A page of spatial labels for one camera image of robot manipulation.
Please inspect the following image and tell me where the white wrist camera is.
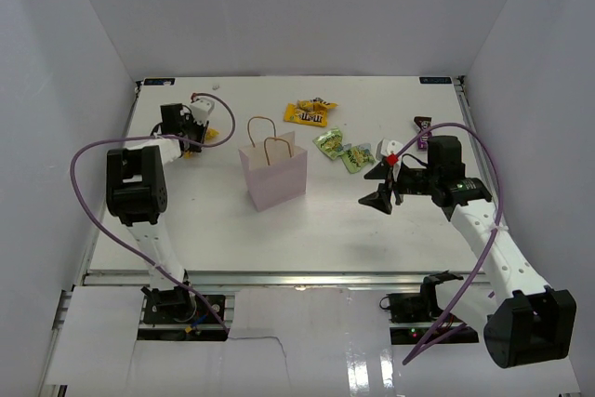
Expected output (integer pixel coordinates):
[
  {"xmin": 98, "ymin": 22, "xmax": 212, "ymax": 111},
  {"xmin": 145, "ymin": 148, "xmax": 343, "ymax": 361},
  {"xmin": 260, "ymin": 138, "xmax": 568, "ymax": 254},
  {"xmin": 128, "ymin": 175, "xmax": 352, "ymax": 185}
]
[
  {"xmin": 376, "ymin": 139, "xmax": 403, "ymax": 167},
  {"xmin": 190, "ymin": 93, "xmax": 215, "ymax": 126}
]

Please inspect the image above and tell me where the green Himalaya snack packet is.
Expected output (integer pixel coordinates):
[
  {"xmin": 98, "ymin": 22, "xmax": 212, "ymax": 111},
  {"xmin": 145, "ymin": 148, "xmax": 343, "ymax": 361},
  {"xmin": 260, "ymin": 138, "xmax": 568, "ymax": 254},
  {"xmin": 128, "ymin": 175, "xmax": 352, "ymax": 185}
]
[
  {"xmin": 340, "ymin": 143, "xmax": 376, "ymax": 174},
  {"xmin": 312, "ymin": 127, "xmax": 350, "ymax": 160}
]

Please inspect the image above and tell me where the yellow M&M packet small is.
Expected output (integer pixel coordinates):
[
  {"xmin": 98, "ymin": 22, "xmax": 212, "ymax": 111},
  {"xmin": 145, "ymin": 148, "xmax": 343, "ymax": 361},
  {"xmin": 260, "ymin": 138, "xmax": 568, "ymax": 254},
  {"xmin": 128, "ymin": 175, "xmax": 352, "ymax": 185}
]
[{"xmin": 297, "ymin": 98, "xmax": 337, "ymax": 112}]

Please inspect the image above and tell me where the yellow snack packet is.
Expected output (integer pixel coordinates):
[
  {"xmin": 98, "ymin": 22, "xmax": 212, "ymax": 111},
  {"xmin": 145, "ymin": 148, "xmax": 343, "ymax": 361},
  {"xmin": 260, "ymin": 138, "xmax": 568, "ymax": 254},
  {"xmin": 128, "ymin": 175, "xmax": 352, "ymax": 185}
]
[{"xmin": 183, "ymin": 127, "xmax": 219, "ymax": 158}]

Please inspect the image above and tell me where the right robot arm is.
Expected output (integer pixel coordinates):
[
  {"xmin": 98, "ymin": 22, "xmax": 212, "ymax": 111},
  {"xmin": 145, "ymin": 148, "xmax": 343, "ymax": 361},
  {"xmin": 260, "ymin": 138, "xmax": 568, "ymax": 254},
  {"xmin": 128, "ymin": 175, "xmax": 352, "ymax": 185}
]
[{"xmin": 359, "ymin": 136, "xmax": 576, "ymax": 369}]

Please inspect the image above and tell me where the pink paper bag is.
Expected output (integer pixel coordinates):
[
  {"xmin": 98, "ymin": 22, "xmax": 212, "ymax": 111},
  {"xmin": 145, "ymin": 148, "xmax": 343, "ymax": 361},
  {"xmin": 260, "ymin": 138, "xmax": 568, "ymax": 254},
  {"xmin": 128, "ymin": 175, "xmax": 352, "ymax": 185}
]
[{"xmin": 239, "ymin": 115, "xmax": 308, "ymax": 211}]

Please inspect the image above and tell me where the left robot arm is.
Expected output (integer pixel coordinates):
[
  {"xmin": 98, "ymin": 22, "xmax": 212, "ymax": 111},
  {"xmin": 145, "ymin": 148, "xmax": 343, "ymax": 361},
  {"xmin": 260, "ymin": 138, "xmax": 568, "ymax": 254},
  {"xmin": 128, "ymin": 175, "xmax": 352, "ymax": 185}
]
[{"xmin": 106, "ymin": 99, "xmax": 214, "ymax": 292}]

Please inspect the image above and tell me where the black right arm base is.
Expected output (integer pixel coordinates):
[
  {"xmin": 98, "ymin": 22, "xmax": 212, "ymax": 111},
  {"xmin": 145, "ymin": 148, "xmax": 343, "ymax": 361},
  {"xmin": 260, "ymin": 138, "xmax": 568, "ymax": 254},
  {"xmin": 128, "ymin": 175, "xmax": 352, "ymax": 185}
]
[{"xmin": 378, "ymin": 271, "xmax": 463, "ymax": 323}]

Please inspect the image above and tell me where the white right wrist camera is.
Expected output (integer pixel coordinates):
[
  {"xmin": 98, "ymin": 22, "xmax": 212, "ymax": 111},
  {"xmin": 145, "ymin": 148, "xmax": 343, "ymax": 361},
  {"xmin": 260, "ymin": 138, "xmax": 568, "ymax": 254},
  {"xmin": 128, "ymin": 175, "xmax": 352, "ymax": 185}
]
[{"xmin": 376, "ymin": 139, "xmax": 403, "ymax": 167}]

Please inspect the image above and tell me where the purple M&M packet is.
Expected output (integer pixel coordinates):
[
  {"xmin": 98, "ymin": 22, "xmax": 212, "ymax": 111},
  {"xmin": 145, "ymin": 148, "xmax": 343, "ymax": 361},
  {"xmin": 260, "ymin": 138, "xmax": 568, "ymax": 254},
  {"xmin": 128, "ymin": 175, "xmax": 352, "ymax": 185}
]
[{"xmin": 413, "ymin": 116, "xmax": 432, "ymax": 152}]

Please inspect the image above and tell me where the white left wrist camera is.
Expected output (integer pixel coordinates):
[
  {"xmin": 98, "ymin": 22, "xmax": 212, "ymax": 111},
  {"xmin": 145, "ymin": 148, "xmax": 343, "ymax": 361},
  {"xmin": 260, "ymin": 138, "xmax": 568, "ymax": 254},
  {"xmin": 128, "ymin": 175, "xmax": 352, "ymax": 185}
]
[{"xmin": 190, "ymin": 93, "xmax": 215, "ymax": 126}]

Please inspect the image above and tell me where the aluminium frame rail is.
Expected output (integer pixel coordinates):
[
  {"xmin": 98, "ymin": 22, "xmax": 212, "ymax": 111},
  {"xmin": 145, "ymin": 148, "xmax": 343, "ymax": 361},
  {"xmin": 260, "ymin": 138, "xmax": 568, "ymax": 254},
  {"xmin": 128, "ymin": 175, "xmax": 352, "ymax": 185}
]
[{"xmin": 81, "ymin": 270, "xmax": 494, "ymax": 289}]

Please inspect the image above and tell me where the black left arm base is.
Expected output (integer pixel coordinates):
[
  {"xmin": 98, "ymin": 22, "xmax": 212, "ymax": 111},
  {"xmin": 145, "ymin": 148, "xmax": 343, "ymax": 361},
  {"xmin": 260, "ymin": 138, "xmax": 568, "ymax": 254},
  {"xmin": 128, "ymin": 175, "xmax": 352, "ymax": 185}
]
[{"xmin": 141, "ymin": 286, "xmax": 218, "ymax": 327}]

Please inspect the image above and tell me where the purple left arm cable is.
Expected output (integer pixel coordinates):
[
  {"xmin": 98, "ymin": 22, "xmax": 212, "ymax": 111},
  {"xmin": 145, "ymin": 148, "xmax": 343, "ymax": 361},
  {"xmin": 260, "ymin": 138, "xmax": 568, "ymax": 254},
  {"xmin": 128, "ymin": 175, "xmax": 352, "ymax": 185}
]
[{"xmin": 69, "ymin": 93, "xmax": 238, "ymax": 337}]

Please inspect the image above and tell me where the yellow M&M packet large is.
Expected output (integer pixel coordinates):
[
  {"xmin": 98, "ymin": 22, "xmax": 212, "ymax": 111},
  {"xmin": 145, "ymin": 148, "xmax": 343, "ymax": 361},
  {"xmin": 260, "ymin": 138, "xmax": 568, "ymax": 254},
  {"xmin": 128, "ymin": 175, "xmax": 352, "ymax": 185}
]
[{"xmin": 284, "ymin": 104, "xmax": 327, "ymax": 127}]

